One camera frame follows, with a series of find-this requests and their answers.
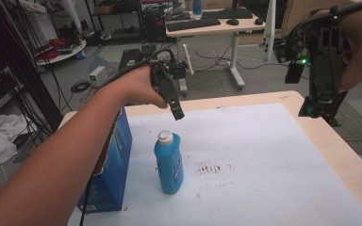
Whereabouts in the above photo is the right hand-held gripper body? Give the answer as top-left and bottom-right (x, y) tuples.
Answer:
(272, 8), (352, 109)

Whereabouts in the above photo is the white leaning panel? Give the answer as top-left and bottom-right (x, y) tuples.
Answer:
(181, 42), (196, 76)

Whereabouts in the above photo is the black metal shelf rack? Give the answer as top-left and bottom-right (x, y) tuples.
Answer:
(84, 0), (146, 42)

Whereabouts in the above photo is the coiled black cable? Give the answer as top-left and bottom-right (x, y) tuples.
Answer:
(70, 79), (91, 94)

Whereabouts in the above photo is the round white table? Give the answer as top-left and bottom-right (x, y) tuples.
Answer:
(33, 38), (88, 67)

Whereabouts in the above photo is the wooden desk with white legs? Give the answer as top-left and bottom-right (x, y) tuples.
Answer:
(164, 11), (267, 95)

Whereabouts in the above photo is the white post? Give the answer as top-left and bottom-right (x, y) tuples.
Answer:
(262, 0), (278, 63)

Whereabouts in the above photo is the small blue bottle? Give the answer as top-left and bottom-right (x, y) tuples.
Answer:
(191, 0), (204, 17)

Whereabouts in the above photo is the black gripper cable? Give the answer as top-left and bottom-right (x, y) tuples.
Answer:
(287, 0), (362, 39)
(98, 48), (177, 89)

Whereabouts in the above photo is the person's left hand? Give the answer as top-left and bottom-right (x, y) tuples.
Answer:
(118, 64), (169, 110)

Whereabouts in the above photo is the long black keyboard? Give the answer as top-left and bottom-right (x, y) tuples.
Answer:
(166, 17), (222, 33)

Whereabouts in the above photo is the black flat case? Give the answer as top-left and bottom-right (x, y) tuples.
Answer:
(118, 48), (141, 73)

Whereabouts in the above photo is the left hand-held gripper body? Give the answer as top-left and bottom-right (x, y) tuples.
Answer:
(149, 60), (189, 105)

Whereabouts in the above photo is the small white box device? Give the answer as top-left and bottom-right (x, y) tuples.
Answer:
(88, 65), (108, 88)

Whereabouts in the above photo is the black computer tower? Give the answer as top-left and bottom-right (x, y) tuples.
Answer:
(141, 11), (168, 43)

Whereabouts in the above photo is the blue cardboard box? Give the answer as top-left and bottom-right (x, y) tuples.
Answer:
(76, 105), (133, 215)

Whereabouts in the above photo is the blue bottle with white cap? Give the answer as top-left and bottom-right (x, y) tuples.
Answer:
(153, 129), (185, 196)

